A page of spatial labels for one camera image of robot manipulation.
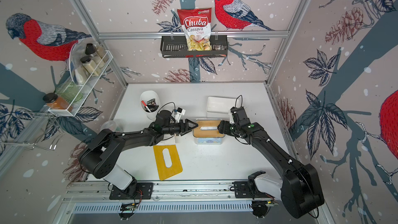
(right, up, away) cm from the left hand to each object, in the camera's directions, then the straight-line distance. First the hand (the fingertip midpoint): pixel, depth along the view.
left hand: (197, 125), depth 82 cm
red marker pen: (-33, +10, +13) cm, 37 cm away
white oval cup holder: (-32, +16, +12) cm, 37 cm away
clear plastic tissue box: (+9, -12, +7) cm, 17 cm away
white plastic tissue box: (+15, +10, +24) cm, 30 cm away
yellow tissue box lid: (-11, -23, -1) cm, 25 cm away
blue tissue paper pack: (+7, -9, +3) cm, 12 cm away
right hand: (+14, -1, +2) cm, 14 cm away
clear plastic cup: (-51, -1, +5) cm, 51 cm away
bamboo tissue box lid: (+5, -3, +5) cm, 8 cm away
